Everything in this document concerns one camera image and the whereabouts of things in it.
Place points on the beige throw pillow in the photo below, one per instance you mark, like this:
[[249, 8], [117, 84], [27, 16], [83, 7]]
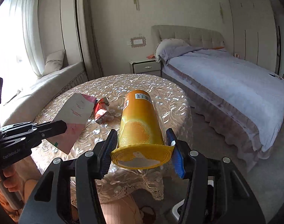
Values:
[[54, 62]]

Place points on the orange item on nightstand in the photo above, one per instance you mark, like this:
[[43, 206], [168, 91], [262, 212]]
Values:
[[151, 56]]

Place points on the orange yellow snack canister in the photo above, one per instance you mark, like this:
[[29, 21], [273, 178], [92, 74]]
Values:
[[140, 139]]

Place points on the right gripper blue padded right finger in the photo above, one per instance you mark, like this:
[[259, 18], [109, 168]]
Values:
[[217, 191]]

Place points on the person's left hand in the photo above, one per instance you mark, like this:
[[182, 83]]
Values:
[[12, 179]]

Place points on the framed wall switch plate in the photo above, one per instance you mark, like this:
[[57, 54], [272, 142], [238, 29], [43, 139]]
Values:
[[137, 42]]

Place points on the beige tufted headboard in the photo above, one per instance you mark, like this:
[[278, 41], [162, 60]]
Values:
[[194, 36]]

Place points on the grey bed pillow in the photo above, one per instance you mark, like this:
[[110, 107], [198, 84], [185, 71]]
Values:
[[170, 48]]

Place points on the beige window seat cushion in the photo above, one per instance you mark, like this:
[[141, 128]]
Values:
[[30, 102]]

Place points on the grey bedside nightstand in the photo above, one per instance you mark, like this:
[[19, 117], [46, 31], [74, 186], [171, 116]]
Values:
[[145, 66]]

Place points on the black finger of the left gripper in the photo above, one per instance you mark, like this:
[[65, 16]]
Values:
[[50, 129]]

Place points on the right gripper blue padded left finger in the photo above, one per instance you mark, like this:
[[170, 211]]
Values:
[[50, 200]]

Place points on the pink white paper card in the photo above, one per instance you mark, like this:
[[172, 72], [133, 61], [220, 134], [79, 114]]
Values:
[[75, 113]]

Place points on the bed with blue quilt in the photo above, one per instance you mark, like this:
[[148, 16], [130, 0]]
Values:
[[242, 101]]

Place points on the red snack bag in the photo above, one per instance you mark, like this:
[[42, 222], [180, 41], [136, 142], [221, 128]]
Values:
[[101, 111]]

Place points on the white sheer curtain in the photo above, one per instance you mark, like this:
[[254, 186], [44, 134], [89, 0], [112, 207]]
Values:
[[25, 12]]

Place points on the beige wardrobe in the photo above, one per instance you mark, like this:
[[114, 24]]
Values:
[[254, 28]]

